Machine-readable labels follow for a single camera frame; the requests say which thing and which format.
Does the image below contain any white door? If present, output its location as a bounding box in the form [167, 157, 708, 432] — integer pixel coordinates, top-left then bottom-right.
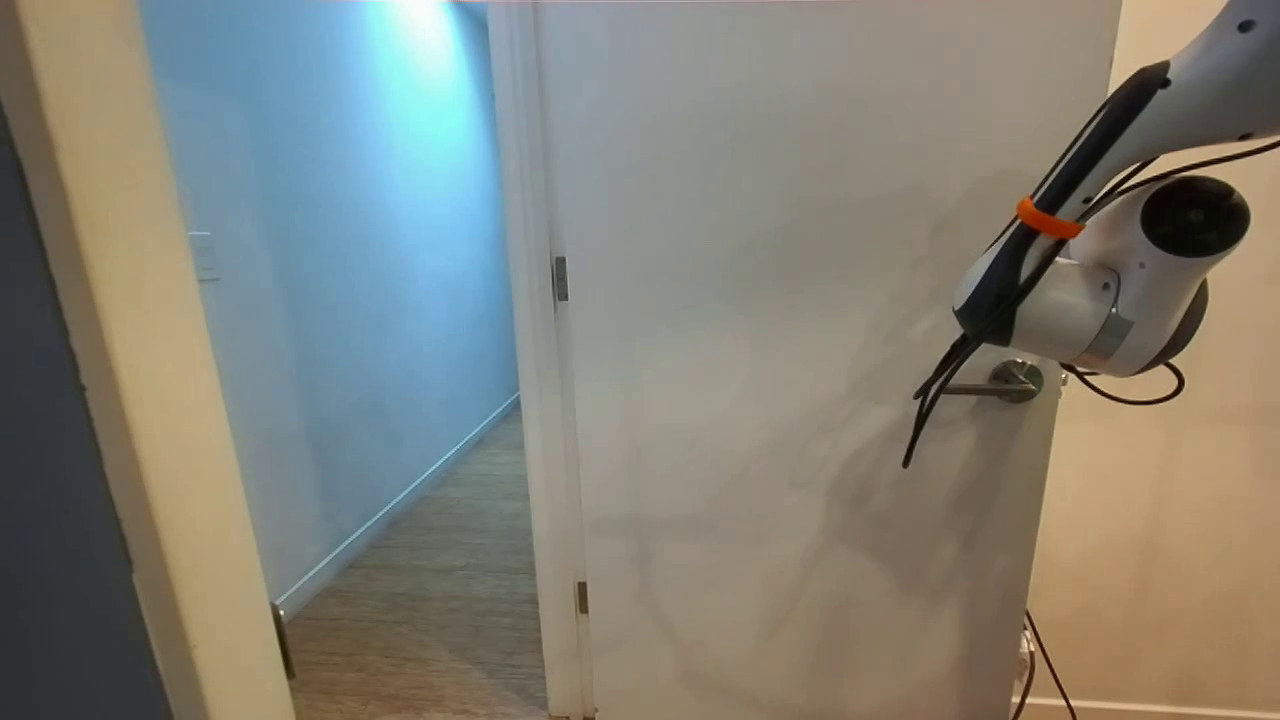
[530, 0, 1122, 720]

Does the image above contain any silver lever door handle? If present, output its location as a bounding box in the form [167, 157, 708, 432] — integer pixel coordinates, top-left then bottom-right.
[933, 354, 1049, 408]

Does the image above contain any hallway baseboard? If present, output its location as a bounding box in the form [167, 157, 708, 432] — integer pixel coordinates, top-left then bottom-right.
[271, 388, 525, 624]

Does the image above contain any white baseboard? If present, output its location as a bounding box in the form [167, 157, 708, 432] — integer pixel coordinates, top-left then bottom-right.
[1017, 691, 1280, 720]

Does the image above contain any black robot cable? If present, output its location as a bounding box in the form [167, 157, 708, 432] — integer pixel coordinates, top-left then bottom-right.
[898, 57, 1280, 471]

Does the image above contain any orange cable strap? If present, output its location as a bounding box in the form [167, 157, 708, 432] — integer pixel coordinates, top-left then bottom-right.
[1010, 197, 1088, 242]

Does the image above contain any hallway light switch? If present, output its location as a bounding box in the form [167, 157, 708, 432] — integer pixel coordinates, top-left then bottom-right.
[184, 228, 223, 289]

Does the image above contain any black power cord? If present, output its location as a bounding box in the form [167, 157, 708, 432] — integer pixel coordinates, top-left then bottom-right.
[1010, 607, 1078, 720]

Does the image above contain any white door frame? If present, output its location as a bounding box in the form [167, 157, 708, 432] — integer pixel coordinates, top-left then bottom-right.
[0, 0, 600, 720]

